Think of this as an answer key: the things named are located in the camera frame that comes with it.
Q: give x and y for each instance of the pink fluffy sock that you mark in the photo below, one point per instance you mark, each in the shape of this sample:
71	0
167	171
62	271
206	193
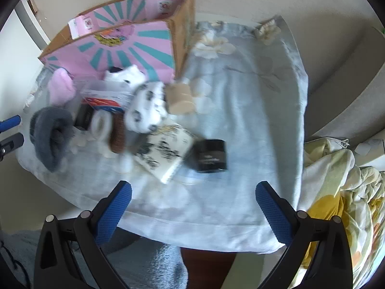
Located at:
61	88

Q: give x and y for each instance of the grey fluffy clothing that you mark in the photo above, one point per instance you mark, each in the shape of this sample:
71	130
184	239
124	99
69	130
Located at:
140	262

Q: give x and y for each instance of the red black box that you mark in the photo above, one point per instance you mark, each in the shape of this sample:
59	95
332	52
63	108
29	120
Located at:
84	117

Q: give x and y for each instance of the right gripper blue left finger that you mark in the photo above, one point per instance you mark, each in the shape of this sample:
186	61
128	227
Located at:
108	212

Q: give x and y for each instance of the white tissue pack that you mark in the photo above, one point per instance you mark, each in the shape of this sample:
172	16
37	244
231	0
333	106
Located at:
164	150

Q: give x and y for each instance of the white patterned sock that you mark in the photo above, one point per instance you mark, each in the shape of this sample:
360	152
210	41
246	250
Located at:
131	76
147	109

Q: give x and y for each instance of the beige round jar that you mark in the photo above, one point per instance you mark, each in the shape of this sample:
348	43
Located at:
179	99

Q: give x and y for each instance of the floral yellow blanket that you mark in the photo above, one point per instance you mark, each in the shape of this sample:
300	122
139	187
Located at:
332	184

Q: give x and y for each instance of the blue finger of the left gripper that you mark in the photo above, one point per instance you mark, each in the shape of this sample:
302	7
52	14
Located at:
10	123
11	144

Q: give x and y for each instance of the floral light blue cloth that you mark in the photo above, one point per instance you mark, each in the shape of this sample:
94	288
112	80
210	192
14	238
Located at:
251	90

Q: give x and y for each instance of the white door frame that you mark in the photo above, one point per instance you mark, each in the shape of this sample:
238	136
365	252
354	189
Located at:
31	24

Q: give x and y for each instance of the grey sofa cushion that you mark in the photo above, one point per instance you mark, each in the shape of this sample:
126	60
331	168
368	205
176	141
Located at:
350	103

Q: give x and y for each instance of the small black box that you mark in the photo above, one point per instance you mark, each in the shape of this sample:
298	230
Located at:
208	156

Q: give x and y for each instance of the blue grey fluffy sock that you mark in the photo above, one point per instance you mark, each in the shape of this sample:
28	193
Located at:
51	129

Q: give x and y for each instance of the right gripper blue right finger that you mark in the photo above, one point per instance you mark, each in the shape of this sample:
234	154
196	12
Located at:
277	211

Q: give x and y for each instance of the brown scrunchie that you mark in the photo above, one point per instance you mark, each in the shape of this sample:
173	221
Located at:
117	136

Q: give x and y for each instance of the pink cardboard box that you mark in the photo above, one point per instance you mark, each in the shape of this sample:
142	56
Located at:
154	35

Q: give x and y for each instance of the white tape roll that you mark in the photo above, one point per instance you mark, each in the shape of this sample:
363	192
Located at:
101	125

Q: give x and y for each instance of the clear plastic container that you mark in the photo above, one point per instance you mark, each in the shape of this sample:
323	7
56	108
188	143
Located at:
108	96

